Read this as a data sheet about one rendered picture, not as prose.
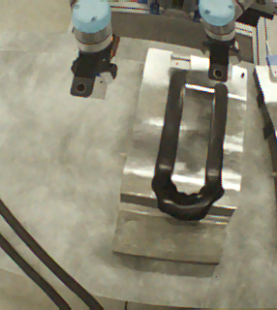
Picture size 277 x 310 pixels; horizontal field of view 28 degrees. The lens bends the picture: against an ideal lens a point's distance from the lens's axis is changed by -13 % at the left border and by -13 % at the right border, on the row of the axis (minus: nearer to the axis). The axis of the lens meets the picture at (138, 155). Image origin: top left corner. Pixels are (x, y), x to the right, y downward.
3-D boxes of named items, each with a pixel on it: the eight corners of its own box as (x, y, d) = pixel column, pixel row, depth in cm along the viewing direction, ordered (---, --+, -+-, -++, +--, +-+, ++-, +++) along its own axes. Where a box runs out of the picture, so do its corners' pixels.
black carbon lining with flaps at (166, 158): (169, 75, 144) (170, 59, 135) (231, 88, 143) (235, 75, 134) (144, 217, 134) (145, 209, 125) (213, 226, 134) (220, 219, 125)
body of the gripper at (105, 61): (117, 45, 128) (116, 22, 117) (108, 77, 126) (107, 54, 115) (84, 42, 129) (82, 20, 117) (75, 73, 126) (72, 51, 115)
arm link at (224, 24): (243, 3, 102) (220, 24, 102) (243, 20, 113) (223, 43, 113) (213, -17, 104) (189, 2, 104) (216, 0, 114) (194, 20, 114)
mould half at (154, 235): (147, 61, 152) (148, 40, 139) (242, 81, 151) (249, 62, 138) (112, 253, 139) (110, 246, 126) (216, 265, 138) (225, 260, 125)
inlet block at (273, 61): (258, 44, 152) (261, 37, 147) (271, 45, 152) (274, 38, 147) (270, 83, 148) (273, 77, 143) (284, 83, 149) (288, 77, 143)
